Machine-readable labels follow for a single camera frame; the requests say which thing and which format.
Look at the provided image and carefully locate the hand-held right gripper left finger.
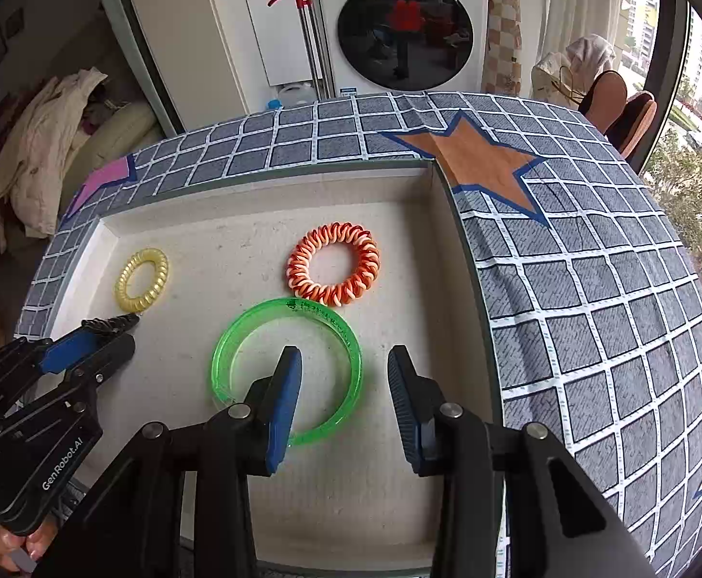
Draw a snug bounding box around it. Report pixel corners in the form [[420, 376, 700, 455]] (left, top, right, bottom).
[[43, 346, 304, 578]]

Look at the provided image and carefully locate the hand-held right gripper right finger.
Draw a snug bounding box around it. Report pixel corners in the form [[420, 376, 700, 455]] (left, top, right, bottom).
[[387, 346, 653, 578]]

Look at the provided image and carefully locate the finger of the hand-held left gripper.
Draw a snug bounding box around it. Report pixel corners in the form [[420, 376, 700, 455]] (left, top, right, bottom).
[[0, 334, 136, 435], [0, 330, 111, 399]]

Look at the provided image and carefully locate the black hair claw clip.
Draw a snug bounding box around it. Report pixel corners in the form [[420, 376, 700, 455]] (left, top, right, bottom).
[[81, 313, 141, 338]]

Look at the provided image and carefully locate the green translucent bangle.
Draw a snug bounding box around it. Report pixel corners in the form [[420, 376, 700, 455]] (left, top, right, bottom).
[[211, 297, 364, 447]]

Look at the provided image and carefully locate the beige shallow tray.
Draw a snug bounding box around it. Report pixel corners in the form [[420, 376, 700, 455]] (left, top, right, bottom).
[[55, 159, 505, 576]]

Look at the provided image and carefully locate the person's left hand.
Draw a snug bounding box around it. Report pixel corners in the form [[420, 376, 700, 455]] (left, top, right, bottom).
[[0, 524, 59, 576]]

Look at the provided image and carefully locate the beige jacket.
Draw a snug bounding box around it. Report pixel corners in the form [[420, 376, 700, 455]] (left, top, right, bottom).
[[0, 69, 107, 238]]

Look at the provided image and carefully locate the grey checked tablecloth with stars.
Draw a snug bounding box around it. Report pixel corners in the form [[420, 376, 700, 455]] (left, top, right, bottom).
[[16, 92, 702, 576]]

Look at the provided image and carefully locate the cream sofa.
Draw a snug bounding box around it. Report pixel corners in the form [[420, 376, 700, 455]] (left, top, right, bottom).
[[55, 99, 165, 199]]

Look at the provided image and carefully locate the clear plastic jug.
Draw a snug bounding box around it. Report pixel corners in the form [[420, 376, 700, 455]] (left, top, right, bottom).
[[266, 81, 318, 110]]

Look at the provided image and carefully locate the white cabinet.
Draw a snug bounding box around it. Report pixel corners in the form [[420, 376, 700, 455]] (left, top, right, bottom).
[[197, 0, 328, 133]]

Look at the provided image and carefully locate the wooden chair with cloth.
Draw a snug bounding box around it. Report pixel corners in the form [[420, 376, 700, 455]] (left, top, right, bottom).
[[531, 51, 586, 110]]

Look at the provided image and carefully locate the brown chair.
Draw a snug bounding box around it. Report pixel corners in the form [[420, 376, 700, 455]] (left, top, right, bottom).
[[578, 70, 629, 136], [619, 92, 659, 158]]

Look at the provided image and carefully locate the white washing machine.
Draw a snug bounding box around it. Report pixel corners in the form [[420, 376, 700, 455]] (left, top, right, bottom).
[[311, 0, 490, 97]]

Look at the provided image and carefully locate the beige checkered panel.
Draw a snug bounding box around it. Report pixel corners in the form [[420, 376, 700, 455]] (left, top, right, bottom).
[[488, 0, 521, 97]]

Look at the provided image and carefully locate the white cloth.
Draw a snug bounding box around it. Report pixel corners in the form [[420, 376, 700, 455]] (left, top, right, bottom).
[[564, 34, 617, 73]]

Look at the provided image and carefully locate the yellow spiral hair tie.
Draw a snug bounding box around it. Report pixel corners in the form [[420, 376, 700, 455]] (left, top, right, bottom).
[[114, 248, 171, 314]]

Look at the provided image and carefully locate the orange white spiral hair tie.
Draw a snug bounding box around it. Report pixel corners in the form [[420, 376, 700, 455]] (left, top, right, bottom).
[[286, 223, 382, 308]]

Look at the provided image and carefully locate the mop with red handle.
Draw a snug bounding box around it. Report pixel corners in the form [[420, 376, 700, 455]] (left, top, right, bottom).
[[266, 0, 333, 100]]

